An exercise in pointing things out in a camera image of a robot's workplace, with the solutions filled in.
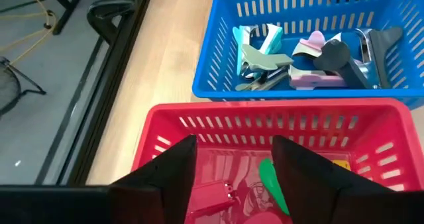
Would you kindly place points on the black aluminium table frame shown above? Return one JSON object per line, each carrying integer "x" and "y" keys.
{"x": 111, "y": 85}

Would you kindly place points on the black curved frame bracket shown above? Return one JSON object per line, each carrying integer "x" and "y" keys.
{"x": 109, "y": 7}

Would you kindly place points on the green mini stapler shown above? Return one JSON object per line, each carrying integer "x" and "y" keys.
{"x": 268, "y": 177}

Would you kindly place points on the clear mini stapler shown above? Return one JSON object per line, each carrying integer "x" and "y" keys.
{"x": 256, "y": 194}

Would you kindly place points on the black desk leg frame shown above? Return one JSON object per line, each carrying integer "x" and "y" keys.
{"x": 68, "y": 7}

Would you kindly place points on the dark grey chrome staple remover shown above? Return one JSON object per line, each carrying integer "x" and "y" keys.
{"x": 384, "y": 41}

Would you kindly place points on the blue plastic basket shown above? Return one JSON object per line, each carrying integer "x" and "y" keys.
{"x": 298, "y": 95}

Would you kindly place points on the red mini stapler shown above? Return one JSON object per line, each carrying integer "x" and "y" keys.
{"x": 212, "y": 195}

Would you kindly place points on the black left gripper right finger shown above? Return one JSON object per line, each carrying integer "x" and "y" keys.
{"x": 331, "y": 201}

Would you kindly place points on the black staple remover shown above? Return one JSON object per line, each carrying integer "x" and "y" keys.
{"x": 334, "y": 56}

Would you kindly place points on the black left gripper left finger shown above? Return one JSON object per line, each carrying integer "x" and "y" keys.
{"x": 99, "y": 205}

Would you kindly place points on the red plastic basket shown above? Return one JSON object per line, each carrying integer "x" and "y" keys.
{"x": 265, "y": 109}

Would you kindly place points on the grey-green staple remover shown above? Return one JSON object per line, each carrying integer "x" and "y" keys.
{"x": 261, "y": 60}

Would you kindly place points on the black stand legs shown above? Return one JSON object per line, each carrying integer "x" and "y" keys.
{"x": 8, "y": 85}

